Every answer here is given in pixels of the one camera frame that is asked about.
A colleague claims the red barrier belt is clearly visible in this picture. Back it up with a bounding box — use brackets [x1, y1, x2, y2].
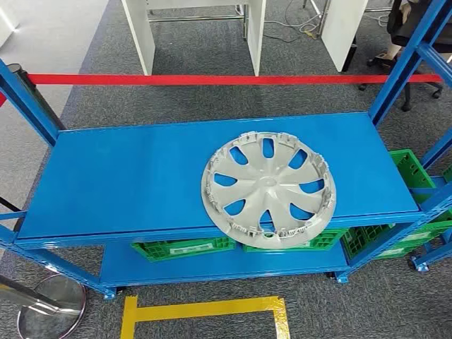
[0, 73, 443, 109]

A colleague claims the white desk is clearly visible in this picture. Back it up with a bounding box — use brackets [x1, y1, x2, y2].
[121, 0, 266, 77]

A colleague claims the grey plastic wheel cover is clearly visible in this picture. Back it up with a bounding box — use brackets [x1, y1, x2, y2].
[201, 131, 337, 250]

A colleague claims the blue metal shelf rack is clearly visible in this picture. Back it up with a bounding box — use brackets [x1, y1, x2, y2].
[411, 163, 452, 273]
[0, 0, 452, 302]

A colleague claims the white desk panel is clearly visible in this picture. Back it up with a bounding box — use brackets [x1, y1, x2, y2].
[321, 0, 369, 73]

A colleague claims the chrome barrier stanchion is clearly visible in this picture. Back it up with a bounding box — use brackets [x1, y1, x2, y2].
[0, 273, 88, 339]
[7, 63, 66, 132]

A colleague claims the person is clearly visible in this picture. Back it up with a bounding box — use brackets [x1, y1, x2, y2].
[367, 0, 414, 69]

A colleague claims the dark barrier stanchion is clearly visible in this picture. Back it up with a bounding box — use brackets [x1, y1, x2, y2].
[0, 196, 26, 232]

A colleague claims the white floor cable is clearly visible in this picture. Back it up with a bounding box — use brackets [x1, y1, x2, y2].
[264, 11, 322, 40]

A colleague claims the yellow floor tape square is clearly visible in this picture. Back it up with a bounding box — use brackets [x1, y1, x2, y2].
[120, 295, 291, 339]

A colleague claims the black floor cable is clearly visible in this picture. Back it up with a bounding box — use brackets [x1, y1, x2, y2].
[263, 0, 304, 44]

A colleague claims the black office chair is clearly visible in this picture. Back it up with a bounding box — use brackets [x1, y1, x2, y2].
[358, 0, 452, 112]

